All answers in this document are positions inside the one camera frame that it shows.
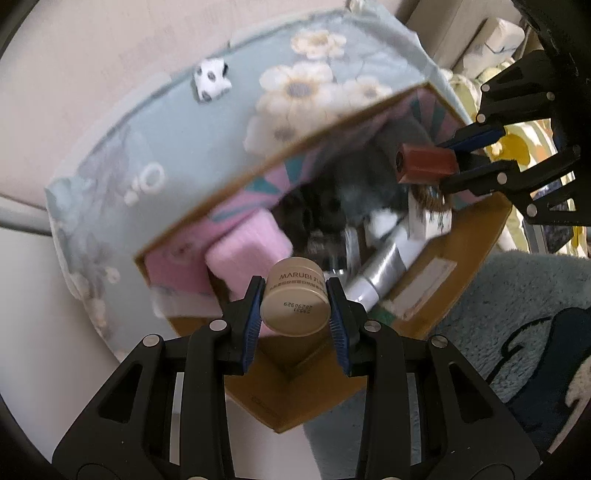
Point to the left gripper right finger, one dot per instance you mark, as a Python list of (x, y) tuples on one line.
[(428, 412)]

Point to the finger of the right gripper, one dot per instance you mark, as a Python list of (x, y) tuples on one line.
[(480, 181), (474, 137)]

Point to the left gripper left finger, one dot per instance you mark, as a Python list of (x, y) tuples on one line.
[(161, 414)]

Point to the red black lipstick tube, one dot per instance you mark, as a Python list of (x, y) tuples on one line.
[(424, 165)]

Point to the brown hair scrunchie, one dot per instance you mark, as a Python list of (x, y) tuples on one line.
[(431, 198)]

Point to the white floral small box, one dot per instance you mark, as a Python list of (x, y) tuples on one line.
[(426, 225)]

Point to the grey sock roll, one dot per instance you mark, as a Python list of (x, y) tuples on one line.
[(366, 180)]

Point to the beige cream jar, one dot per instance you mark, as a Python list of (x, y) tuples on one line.
[(295, 301)]

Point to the silver white cosmetic tube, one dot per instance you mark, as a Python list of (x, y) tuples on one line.
[(386, 267)]

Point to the clear tape roll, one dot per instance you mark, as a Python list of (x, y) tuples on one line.
[(150, 181)]

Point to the white black spotted sock roll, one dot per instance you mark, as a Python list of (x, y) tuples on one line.
[(211, 79)]

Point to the black cosmetic jar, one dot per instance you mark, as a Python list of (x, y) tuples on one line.
[(336, 253)]

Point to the white pillow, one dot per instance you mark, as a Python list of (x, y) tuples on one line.
[(496, 41)]

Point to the teal fluffy rug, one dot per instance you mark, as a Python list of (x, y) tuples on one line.
[(524, 325)]

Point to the grey sofa cushion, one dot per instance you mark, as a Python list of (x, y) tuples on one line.
[(446, 28)]

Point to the floral light blue cloth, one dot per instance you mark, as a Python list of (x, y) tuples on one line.
[(288, 82)]

